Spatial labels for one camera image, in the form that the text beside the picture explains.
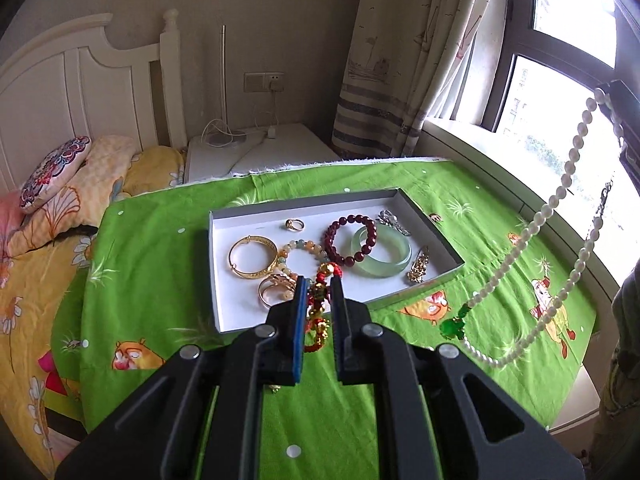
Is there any white pearl necklace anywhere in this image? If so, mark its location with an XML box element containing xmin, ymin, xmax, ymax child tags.
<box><xmin>439</xmin><ymin>86</ymin><xmax>626</xmax><ymax>370</ymax></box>

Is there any gold chain hair clip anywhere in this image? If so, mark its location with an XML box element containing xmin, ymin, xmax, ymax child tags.
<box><xmin>406</xmin><ymin>245</ymin><xmax>430</xmax><ymax>285</ymax></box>

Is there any red gold charm bracelet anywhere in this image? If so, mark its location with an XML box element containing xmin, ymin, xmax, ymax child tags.
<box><xmin>301</xmin><ymin>260</ymin><xmax>345</xmax><ymax>354</ymax></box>

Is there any multicolour stone bead bracelet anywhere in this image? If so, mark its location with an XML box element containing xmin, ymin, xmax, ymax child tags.
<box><xmin>273</xmin><ymin>237</ymin><xmax>331</xmax><ymax>281</ymax></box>

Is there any silver rhinestone brooch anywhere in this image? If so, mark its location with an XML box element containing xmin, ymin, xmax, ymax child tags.
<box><xmin>378</xmin><ymin>209</ymin><xmax>411</xmax><ymax>236</ymax></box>

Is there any dark red bead bracelet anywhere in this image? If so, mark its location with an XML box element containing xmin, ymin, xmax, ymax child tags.
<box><xmin>322</xmin><ymin>213</ymin><xmax>380</xmax><ymax>269</ymax></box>

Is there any grey white jewelry tray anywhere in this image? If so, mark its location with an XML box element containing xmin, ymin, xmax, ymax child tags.
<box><xmin>208</xmin><ymin>188</ymin><xmax>464</xmax><ymax>333</ymax></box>

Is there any dark framed window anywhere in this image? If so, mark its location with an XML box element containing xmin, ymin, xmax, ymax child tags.
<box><xmin>480</xmin><ymin>0</ymin><xmax>639</xmax><ymax>131</ymax></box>

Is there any yellow floral bed sheet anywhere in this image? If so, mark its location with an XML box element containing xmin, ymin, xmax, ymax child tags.
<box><xmin>0</xmin><ymin>145</ymin><xmax>187</xmax><ymax>478</ymax></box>

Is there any pale green jade bangle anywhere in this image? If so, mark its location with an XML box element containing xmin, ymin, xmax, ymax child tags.
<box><xmin>355</xmin><ymin>223</ymin><xmax>412</xmax><ymax>278</ymax></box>

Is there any patterned beige curtain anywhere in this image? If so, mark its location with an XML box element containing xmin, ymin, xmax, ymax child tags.
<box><xmin>332</xmin><ymin>0</ymin><xmax>490</xmax><ymax>158</ymax></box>

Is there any yellow floral pillow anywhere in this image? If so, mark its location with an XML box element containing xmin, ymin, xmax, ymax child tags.
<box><xmin>6</xmin><ymin>136</ymin><xmax>138</xmax><ymax>257</ymax></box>

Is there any white bedside table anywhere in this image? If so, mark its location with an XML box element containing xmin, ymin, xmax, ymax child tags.
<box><xmin>184</xmin><ymin>124</ymin><xmax>341</xmax><ymax>183</ymax></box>

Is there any pink folded quilt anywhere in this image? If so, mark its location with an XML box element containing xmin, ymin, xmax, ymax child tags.
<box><xmin>0</xmin><ymin>190</ymin><xmax>24</xmax><ymax>260</ymax></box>

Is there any embroidered round pillow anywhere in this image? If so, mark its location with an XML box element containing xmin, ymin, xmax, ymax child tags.
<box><xmin>20</xmin><ymin>136</ymin><xmax>92</xmax><ymax>214</ymax></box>

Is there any white bed headboard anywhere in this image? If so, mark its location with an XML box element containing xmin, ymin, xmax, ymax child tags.
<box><xmin>1</xmin><ymin>9</ymin><xmax>188</xmax><ymax>192</ymax></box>

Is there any gold bangle bracelet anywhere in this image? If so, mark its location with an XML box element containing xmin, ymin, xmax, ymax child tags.
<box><xmin>226</xmin><ymin>234</ymin><xmax>280</xmax><ymax>281</ymax></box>

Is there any wall power socket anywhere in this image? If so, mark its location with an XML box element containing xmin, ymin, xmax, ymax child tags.
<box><xmin>243</xmin><ymin>72</ymin><xmax>285</xmax><ymax>93</ymax></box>

